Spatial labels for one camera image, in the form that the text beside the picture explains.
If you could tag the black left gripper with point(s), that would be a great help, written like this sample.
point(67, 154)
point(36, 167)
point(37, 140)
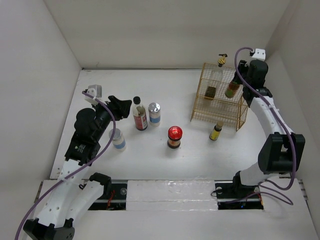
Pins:
point(116, 104)

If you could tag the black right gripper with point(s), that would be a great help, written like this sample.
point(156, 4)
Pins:
point(242, 67)

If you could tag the dark sauce bottle black cap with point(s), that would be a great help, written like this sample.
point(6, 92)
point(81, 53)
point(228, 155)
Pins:
point(139, 114)

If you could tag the green red sauce bottle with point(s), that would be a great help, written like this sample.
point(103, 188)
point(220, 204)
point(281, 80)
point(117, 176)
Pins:
point(232, 89)

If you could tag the tall clear dispenser bottle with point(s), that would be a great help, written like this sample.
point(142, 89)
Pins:
point(215, 78)

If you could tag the spice jar silver lid blue label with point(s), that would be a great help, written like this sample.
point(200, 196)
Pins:
point(118, 139)

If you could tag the red lid sauce jar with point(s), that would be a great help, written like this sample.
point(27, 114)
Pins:
point(175, 134)

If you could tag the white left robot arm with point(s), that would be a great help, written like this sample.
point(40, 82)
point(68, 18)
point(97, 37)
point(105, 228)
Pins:
point(66, 201)

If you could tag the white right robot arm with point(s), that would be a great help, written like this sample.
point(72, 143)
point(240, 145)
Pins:
point(283, 148)

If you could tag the small yellow label bottle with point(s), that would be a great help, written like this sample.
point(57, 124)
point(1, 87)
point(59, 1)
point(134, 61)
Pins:
point(214, 135)

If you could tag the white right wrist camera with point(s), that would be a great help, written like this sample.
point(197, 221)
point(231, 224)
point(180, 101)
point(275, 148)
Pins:
point(258, 54)

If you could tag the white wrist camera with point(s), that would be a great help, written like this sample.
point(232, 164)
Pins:
point(95, 91)
point(258, 54)

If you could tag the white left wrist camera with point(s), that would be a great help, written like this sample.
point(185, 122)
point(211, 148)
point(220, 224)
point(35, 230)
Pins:
point(95, 91)

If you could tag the gold wire basket rack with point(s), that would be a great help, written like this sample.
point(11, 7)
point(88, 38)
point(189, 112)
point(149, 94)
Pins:
point(231, 111)

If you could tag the black mounting rail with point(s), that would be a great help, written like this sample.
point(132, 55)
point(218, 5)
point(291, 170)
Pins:
point(116, 200)

